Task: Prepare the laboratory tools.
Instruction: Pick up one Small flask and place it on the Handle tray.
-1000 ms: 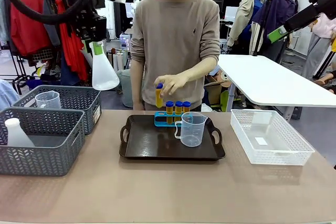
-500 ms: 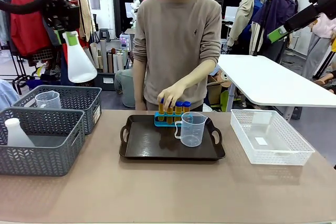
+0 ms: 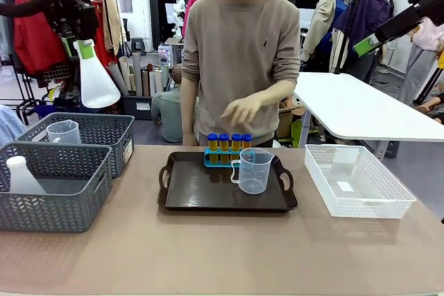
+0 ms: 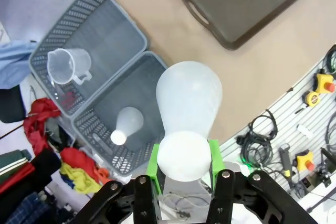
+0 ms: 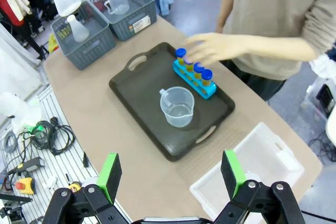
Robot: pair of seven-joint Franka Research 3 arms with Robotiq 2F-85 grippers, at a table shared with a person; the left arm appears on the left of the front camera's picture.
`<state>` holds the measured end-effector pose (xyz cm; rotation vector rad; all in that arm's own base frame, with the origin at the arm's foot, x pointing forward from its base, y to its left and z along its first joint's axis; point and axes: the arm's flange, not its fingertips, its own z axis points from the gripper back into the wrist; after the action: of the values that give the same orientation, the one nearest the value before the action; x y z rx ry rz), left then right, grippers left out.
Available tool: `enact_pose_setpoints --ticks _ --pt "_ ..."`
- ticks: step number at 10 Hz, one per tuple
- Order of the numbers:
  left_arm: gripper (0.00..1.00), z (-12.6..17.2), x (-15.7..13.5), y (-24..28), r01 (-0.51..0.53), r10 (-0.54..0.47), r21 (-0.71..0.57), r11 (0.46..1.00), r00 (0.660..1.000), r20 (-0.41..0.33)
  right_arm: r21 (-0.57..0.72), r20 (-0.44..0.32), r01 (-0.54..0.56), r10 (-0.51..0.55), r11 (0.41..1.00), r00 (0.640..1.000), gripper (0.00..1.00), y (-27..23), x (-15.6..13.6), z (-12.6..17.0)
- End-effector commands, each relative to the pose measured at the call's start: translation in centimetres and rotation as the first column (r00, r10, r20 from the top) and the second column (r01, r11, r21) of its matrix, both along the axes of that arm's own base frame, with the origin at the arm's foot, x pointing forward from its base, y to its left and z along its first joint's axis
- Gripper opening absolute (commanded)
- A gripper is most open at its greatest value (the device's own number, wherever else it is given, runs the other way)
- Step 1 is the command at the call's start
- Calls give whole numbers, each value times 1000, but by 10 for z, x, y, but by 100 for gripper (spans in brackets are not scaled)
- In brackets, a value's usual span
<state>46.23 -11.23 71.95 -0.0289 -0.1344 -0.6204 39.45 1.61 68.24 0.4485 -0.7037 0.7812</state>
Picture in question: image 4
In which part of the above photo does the yellow cloth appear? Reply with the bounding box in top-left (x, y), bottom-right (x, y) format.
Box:
top-left (59, 163), bottom-right (102, 195)

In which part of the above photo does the black cable coil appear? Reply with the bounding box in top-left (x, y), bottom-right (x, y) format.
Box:
top-left (236, 109), bottom-right (279, 167)

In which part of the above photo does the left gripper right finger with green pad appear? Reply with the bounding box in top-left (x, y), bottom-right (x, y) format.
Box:
top-left (206, 139), bottom-right (320, 224)

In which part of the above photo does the black yellow handheld tool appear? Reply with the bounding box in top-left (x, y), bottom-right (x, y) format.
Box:
top-left (278, 143), bottom-right (292, 178)

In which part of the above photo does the light blue jacket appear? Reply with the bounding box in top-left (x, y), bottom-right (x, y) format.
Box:
top-left (0, 39), bottom-right (40, 90)

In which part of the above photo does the dark brown plastic tray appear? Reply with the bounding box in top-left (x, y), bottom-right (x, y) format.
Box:
top-left (166, 0), bottom-right (311, 51)

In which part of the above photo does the blue plaid cloth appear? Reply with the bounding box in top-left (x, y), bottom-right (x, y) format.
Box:
top-left (5, 191), bottom-right (57, 224)

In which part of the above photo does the yellow tape measure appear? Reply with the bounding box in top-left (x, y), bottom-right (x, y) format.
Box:
top-left (304, 90), bottom-right (321, 108)

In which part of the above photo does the small white plastic piece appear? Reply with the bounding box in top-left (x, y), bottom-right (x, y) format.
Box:
top-left (296, 124), bottom-right (314, 138)

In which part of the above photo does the white plastic conical flask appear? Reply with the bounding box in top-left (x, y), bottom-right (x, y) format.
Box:
top-left (110, 106), bottom-right (144, 145)
top-left (155, 60), bottom-right (224, 182)

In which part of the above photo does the grey labelled plastic mesh basket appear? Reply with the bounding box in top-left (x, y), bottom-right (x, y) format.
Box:
top-left (28, 0), bottom-right (148, 117)

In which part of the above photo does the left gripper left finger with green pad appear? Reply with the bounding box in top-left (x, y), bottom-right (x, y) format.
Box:
top-left (76, 143), bottom-right (161, 224)

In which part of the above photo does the pile of coloured cloths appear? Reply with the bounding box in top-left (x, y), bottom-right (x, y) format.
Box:
top-left (0, 148), bottom-right (62, 209)

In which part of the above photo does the orange cloth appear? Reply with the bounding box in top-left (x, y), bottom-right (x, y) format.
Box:
top-left (93, 167), bottom-right (113, 185)

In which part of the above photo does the yellow emergency stop button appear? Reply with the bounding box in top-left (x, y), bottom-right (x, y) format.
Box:
top-left (296, 150), bottom-right (315, 172)
top-left (314, 72), bottom-right (336, 94)

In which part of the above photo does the red cloth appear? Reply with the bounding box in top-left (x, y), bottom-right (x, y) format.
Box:
top-left (59, 147), bottom-right (98, 183)
top-left (23, 97), bottom-right (61, 155)

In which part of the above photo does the dark green fabric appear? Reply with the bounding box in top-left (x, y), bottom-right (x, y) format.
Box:
top-left (0, 149), bottom-right (33, 177)

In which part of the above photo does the clear plastic measuring cup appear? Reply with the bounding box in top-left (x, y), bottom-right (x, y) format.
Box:
top-left (47, 47), bottom-right (92, 86)

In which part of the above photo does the black cushion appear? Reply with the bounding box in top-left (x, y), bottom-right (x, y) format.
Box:
top-left (0, 87), bottom-right (26, 124)

